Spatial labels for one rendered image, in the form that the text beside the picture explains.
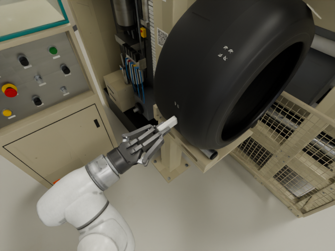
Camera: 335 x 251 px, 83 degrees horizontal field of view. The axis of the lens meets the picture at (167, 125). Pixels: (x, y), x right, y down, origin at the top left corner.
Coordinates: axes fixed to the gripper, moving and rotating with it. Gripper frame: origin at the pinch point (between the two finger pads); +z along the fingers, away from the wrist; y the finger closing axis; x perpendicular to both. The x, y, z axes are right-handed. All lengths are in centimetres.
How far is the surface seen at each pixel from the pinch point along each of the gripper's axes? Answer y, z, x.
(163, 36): 31.9, 24.0, -5.7
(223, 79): -8.6, 12.8, -16.6
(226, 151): -9.4, 24.3, 37.9
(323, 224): -80, 74, 126
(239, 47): -7.2, 18.6, -22.0
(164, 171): 30, 4, 115
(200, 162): -7.3, 8.6, 31.3
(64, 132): 57, -35, 35
